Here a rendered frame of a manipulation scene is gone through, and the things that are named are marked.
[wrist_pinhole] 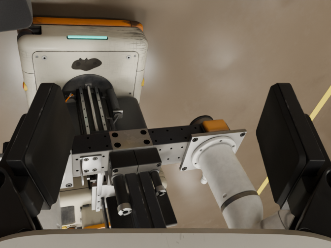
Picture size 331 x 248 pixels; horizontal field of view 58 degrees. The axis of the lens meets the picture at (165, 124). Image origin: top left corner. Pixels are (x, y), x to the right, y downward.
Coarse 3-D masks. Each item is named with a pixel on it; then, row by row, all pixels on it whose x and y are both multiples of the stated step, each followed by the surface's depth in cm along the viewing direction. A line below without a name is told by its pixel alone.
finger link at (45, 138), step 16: (48, 96) 11; (32, 112) 11; (48, 112) 11; (64, 112) 12; (16, 128) 11; (32, 128) 10; (48, 128) 11; (64, 128) 12; (16, 144) 10; (32, 144) 10; (48, 144) 11; (64, 144) 12; (0, 160) 10; (16, 160) 9; (32, 160) 9; (48, 160) 11; (64, 160) 12; (16, 176) 10; (32, 176) 10; (48, 176) 11; (32, 192) 10; (48, 192) 11; (32, 208) 10; (48, 208) 11
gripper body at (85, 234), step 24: (0, 240) 7; (24, 240) 7; (48, 240) 7; (72, 240) 7; (96, 240) 7; (120, 240) 7; (144, 240) 7; (168, 240) 7; (192, 240) 7; (216, 240) 7; (240, 240) 7; (264, 240) 7; (288, 240) 7; (312, 240) 7
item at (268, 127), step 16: (272, 96) 12; (288, 96) 11; (272, 112) 12; (288, 112) 11; (272, 128) 12; (288, 128) 10; (304, 128) 10; (272, 144) 12; (288, 144) 10; (304, 144) 10; (320, 144) 11; (272, 160) 12; (288, 160) 10; (304, 160) 9; (320, 160) 9; (272, 176) 12; (288, 176) 10; (304, 176) 10; (272, 192) 12; (288, 192) 11; (304, 192) 9; (288, 208) 11
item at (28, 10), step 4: (24, 0) 58; (28, 0) 60; (24, 4) 58; (28, 4) 59; (28, 8) 59; (28, 12) 59; (32, 12) 62; (28, 16) 60; (32, 16) 61; (32, 20) 61; (28, 24) 61; (24, 28) 61
